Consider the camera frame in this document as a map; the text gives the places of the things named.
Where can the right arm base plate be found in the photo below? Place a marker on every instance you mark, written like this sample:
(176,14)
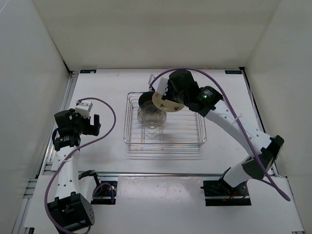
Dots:
(218,194)

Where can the chrome wire dish rack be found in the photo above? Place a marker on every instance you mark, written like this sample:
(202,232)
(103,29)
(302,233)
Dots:
(180,129)

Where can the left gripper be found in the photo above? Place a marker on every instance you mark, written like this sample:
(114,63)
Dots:
(91,129)

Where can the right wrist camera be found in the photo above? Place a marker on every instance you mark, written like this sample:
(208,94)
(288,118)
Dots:
(160,85)

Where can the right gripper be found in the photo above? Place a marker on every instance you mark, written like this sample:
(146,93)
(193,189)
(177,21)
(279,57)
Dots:
(167,97)

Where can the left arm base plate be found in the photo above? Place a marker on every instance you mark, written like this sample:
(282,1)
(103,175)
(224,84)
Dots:
(107,193)

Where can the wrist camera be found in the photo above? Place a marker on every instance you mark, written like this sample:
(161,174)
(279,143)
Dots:
(160,85)
(83,108)

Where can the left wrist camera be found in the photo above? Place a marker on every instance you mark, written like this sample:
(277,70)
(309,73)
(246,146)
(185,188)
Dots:
(83,108)

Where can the clear glass plate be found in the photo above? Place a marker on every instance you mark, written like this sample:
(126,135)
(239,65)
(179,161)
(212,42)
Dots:
(148,112)
(151,124)

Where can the beige ceramic plate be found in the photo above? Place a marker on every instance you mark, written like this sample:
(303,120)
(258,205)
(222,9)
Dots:
(166,105)

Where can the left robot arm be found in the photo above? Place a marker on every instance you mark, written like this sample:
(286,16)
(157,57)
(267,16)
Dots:
(71,209)

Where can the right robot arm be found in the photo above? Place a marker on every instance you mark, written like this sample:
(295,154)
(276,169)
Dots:
(262,149)

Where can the black round plate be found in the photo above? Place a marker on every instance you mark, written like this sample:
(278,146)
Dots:
(145,97)

